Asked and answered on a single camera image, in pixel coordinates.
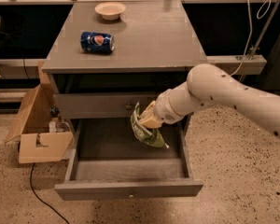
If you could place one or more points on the metal window rail ledge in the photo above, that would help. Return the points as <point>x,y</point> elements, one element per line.
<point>28,69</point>

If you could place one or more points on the blue pepsi can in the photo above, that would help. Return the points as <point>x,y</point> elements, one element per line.
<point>97,42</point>

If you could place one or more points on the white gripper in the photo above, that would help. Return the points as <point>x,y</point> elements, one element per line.
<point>164,110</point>

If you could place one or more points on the closed grey upper drawer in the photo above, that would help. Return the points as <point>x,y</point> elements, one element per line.
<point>102,105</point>

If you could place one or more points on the white paper bowl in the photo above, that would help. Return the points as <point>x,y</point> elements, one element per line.
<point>110,11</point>

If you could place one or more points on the green jalapeno chip bag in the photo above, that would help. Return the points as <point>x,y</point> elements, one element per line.
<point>149,136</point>

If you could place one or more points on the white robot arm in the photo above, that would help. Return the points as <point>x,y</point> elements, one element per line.
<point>208,85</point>

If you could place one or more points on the open grey lower drawer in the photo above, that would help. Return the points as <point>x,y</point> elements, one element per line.
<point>107,162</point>

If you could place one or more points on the grey wooden drawer cabinet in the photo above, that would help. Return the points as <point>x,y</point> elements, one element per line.
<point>154,47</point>

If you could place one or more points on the open cardboard box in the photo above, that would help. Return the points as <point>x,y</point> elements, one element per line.
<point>43,136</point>

